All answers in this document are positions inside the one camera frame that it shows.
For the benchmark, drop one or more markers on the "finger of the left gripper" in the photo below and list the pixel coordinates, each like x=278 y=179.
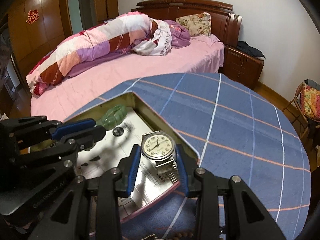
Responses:
x=85 y=138
x=71 y=127

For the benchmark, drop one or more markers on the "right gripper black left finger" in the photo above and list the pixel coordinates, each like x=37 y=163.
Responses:
x=68 y=217

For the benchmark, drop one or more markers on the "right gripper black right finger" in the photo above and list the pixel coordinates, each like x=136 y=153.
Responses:
x=224 y=206

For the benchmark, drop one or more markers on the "silver wrist watch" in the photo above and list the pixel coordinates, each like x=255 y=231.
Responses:
x=160 y=150

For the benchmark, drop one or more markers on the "brown wooden bead mala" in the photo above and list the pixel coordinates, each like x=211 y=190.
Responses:
x=184 y=235

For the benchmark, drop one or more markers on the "pink metal tin box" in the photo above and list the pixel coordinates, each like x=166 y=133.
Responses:
x=145 y=112

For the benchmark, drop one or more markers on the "pink bed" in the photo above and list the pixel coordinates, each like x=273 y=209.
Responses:
x=202 y=55

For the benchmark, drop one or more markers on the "blue plaid tablecloth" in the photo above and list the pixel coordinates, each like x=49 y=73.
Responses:
x=236 y=132

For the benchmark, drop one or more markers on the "rattan chair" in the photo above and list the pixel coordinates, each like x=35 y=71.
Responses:
x=312 y=127

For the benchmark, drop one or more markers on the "wooden wardrobe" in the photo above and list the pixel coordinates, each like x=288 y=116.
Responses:
x=31 y=42

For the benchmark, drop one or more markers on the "red double happiness sticker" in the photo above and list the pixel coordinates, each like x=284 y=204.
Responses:
x=33 y=16

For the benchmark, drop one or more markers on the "patchwork pink quilt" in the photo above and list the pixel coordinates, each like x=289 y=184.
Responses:
x=145 y=35

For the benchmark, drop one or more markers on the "colourful patchwork cushion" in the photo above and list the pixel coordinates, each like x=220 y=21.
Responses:
x=309 y=100

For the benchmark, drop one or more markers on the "purple garment on bed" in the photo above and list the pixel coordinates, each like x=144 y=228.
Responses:
x=180 y=36

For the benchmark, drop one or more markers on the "wooden nightstand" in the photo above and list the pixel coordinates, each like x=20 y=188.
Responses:
x=242 y=68

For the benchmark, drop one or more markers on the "floral pillow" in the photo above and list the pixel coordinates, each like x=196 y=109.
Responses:
x=197 y=24

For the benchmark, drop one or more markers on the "dark clothes on nightstand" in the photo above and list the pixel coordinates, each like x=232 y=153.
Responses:
x=249 y=50

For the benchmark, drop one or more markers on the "wooden headboard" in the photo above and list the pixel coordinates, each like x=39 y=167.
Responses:
x=225 y=23

